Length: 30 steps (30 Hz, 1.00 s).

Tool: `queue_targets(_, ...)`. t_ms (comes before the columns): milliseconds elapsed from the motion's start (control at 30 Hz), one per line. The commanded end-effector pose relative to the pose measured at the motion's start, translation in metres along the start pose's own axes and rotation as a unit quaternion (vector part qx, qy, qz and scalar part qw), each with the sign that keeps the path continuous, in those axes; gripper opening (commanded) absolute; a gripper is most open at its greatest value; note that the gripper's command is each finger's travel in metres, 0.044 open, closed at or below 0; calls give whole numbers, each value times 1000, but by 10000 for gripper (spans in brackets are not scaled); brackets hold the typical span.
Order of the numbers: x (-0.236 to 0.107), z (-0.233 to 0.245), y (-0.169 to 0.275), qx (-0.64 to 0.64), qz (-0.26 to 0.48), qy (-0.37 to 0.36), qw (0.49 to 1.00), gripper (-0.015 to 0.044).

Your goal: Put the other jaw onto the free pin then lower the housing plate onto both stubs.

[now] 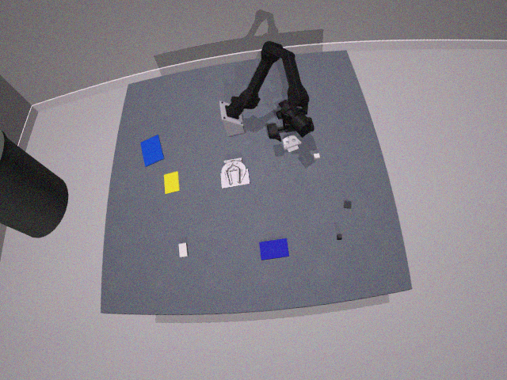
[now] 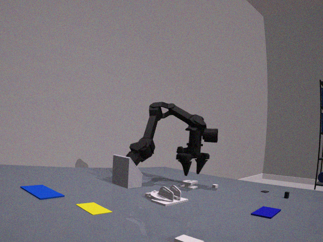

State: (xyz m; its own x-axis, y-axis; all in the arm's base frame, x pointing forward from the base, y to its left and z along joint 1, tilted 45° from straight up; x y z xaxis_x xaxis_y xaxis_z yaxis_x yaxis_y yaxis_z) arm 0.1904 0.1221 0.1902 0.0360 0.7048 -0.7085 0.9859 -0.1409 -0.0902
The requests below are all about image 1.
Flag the blue flat square plate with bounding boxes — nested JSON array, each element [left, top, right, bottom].
[[259, 238, 289, 260]]

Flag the blue flat rectangular plate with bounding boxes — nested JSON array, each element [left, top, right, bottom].
[[141, 135, 164, 167]]

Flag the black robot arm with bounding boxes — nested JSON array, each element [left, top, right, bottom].
[[225, 41, 312, 136]]

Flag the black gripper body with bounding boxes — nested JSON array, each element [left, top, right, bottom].
[[267, 120, 314, 139]]

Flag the yellow flat plate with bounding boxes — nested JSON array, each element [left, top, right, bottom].
[[164, 172, 179, 194]]

